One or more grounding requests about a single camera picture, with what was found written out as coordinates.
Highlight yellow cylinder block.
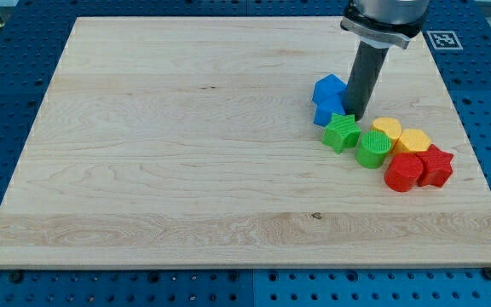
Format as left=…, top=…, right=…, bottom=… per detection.
left=371, top=117, right=402, bottom=146

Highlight red cylinder block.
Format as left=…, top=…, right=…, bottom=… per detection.
left=384, top=153, right=424, bottom=192

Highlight red star block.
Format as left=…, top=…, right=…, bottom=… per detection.
left=416, top=144, right=453, bottom=188

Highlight yellow hexagon block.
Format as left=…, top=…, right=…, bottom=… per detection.
left=392, top=129, right=431, bottom=154

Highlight blue cube block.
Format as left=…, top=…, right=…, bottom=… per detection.
left=314, top=95, right=346, bottom=127

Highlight green star block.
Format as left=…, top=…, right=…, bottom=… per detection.
left=321, top=113, right=361, bottom=154

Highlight blue pentagon block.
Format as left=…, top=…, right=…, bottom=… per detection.
left=312, top=74, right=347, bottom=104

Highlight light wooden board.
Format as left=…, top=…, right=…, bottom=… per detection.
left=0, top=17, right=491, bottom=269

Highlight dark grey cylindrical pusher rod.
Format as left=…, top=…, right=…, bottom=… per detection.
left=345, top=41, right=388, bottom=121

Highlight green cylinder block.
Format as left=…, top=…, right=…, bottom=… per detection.
left=355, top=130, right=392, bottom=169

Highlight white fiducial marker tag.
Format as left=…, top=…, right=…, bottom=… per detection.
left=426, top=30, right=463, bottom=50

